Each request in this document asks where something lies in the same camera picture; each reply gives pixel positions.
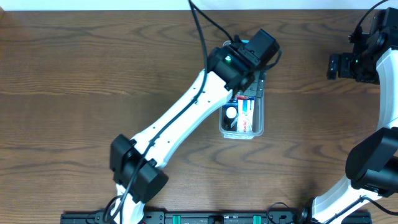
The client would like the white Panadol box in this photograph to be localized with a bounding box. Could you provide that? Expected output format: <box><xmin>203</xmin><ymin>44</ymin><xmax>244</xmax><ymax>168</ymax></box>
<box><xmin>237</xmin><ymin>97</ymin><xmax>255</xmax><ymax>133</ymax></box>

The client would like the dark bottle with white cap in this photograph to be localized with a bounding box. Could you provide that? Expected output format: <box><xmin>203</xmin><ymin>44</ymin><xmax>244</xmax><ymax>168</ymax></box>
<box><xmin>223</xmin><ymin>107</ymin><xmax>238</xmax><ymax>131</ymax></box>

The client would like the blue Kool Fever box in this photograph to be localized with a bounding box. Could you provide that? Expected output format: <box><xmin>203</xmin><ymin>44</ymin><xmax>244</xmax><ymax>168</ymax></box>
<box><xmin>224</xmin><ymin>99</ymin><xmax>238</xmax><ymax>108</ymax></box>

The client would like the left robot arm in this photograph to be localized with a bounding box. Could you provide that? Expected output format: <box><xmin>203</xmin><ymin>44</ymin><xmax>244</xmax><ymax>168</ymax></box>
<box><xmin>108</xmin><ymin>29</ymin><xmax>280</xmax><ymax>223</ymax></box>

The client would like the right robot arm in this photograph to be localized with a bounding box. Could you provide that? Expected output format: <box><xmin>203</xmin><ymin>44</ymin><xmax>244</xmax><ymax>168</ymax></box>
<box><xmin>297</xmin><ymin>7</ymin><xmax>397</xmax><ymax>223</ymax></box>

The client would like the clear plastic container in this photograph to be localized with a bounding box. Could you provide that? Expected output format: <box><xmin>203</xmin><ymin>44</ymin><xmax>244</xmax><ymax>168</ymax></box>
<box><xmin>218</xmin><ymin>39</ymin><xmax>266</xmax><ymax>140</ymax></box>

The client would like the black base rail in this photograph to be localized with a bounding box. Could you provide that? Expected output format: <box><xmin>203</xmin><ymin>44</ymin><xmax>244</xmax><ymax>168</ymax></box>
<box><xmin>60</xmin><ymin>211</ymin><xmax>373</xmax><ymax>224</ymax></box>

